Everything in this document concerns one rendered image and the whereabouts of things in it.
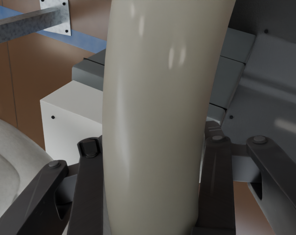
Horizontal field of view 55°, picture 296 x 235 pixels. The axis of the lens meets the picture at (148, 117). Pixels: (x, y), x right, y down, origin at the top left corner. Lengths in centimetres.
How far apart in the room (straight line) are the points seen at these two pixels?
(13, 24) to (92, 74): 86
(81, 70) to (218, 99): 35
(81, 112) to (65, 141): 10
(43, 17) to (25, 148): 117
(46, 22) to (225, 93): 118
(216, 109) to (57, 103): 37
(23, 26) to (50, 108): 95
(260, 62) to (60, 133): 99
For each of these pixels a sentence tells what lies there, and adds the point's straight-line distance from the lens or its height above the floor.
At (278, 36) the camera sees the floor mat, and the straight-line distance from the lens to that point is 137.
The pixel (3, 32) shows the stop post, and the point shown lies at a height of 41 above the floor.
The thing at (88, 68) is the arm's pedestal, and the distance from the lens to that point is 75.
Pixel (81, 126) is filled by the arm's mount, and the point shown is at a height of 92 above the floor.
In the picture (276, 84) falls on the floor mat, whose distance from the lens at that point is 144.
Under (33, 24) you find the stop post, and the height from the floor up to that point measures 22.
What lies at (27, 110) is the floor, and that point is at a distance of 235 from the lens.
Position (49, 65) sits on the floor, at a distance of 198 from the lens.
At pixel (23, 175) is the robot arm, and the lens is 56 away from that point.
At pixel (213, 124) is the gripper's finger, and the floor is 120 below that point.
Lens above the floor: 135
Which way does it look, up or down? 52 degrees down
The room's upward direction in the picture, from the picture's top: 139 degrees counter-clockwise
